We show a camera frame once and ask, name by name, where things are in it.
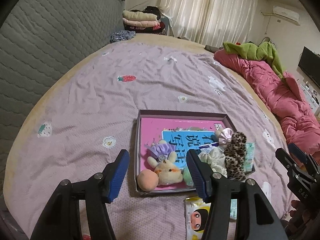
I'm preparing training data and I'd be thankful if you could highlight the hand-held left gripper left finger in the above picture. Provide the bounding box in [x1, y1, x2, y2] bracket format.
[30, 149, 130, 240]

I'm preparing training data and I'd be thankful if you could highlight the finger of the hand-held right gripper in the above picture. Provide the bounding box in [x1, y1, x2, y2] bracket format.
[275, 147, 300, 178]
[287, 143, 318, 170]

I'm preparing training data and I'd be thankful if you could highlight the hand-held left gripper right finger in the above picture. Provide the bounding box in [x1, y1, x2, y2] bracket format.
[186, 149, 288, 240]

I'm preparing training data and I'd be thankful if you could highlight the green puff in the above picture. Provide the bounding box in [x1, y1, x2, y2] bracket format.
[183, 167, 197, 187]

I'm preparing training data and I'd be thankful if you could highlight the white floral scrunchie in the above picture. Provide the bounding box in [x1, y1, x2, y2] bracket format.
[198, 147, 228, 177]

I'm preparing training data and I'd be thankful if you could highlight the peach makeup sponge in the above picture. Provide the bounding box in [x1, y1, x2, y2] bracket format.
[137, 170, 159, 191]

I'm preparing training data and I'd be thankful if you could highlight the plush bunny with purple bow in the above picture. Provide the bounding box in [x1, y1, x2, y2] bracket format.
[144, 140, 184, 186]

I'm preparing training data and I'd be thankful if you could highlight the green tissue packet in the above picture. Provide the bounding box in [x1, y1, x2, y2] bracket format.
[244, 142, 255, 172]
[229, 199, 237, 222]

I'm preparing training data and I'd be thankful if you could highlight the yellow cartoon tissue packet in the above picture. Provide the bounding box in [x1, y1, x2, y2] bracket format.
[184, 196, 213, 240]

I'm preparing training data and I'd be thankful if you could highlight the shallow cardboard box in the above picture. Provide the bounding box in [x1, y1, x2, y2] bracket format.
[134, 109, 255, 193]

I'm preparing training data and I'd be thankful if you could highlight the leopard print scrunchie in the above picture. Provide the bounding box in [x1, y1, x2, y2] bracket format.
[223, 131, 248, 180]

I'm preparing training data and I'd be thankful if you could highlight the plush bunny with pink bow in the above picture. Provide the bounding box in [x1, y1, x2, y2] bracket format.
[215, 127, 234, 145]

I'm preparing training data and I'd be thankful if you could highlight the person's right hand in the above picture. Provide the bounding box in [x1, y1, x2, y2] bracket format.
[289, 199, 310, 220]

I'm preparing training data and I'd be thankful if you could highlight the pink and blue book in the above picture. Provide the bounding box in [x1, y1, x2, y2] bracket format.
[139, 117, 229, 188]

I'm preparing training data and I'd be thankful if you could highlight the pink quilt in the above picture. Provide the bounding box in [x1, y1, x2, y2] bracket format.
[214, 49, 320, 163]

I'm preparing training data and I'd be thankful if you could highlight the purple printed bed sheet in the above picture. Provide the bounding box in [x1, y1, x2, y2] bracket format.
[5, 34, 298, 240]

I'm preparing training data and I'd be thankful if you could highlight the black television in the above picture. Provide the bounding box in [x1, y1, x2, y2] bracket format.
[298, 46, 320, 89]

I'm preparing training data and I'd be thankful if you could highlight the green blanket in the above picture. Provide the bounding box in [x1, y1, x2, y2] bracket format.
[223, 41, 287, 80]

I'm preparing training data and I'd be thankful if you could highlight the white air conditioner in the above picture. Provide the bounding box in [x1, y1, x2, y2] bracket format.
[272, 5, 300, 25]

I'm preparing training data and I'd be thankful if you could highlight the blue patterned cloth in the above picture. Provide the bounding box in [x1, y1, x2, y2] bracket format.
[110, 30, 137, 43]

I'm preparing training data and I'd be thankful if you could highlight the grey quilted headboard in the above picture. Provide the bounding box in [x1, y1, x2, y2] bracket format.
[0, 0, 125, 180]

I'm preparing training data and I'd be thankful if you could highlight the beige folded blanket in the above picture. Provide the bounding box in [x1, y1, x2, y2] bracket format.
[122, 10, 158, 21]

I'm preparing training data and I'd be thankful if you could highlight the cream curtain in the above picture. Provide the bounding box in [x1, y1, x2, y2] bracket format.
[159, 0, 260, 45]

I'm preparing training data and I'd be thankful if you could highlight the black garment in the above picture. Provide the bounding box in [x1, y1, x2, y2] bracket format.
[144, 6, 163, 15]

